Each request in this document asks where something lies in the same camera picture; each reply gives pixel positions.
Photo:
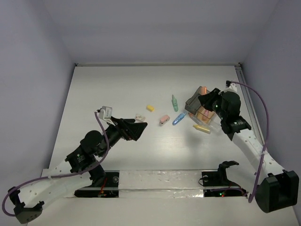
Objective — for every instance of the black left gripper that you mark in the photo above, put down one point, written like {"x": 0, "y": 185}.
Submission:
{"x": 125, "y": 129}

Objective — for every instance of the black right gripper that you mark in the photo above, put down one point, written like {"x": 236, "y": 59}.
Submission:
{"x": 206, "y": 100}

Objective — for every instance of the orange highlighter pen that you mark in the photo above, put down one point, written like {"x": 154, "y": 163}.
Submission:
{"x": 203, "y": 90}

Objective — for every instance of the blue highlighter pen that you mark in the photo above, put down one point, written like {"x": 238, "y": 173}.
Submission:
{"x": 178, "y": 118}

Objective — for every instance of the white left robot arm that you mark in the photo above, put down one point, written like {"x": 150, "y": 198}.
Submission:
{"x": 79, "y": 169}

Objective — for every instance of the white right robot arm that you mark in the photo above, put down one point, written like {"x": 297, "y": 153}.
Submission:
{"x": 274, "y": 187}

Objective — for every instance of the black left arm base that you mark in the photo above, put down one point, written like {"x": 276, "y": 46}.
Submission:
{"x": 108, "y": 188}

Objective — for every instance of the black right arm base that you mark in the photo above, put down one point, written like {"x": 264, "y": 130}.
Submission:
{"x": 216, "y": 181}

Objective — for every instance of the grey boxed eraser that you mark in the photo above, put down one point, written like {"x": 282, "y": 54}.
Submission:
{"x": 139, "y": 118}

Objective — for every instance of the smoky grey plastic container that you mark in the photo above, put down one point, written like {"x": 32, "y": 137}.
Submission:
{"x": 193, "y": 104}

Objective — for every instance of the yellow eraser block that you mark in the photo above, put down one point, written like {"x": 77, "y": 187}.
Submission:
{"x": 150, "y": 108}

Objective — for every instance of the clear plastic container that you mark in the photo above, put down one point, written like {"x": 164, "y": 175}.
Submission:
{"x": 214, "y": 125}

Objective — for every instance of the pink mini stapler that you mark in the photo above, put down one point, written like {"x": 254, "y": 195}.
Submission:
{"x": 164, "y": 119}

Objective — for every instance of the yellow highlighter pen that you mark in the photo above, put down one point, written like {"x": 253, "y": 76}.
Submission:
{"x": 202, "y": 128}

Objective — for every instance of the green highlighter pen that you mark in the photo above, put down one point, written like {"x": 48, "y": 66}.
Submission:
{"x": 174, "y": 103}

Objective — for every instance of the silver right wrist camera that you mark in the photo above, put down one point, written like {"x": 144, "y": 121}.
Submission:
{"x": 230, "y": 87}

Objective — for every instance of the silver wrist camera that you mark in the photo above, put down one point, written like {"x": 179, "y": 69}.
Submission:
{"x": 230, "y": 87}
{"x": 104, "y": 113}

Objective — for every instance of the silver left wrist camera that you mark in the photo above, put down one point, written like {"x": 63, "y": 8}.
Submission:
{"x": 104, "y": 113}

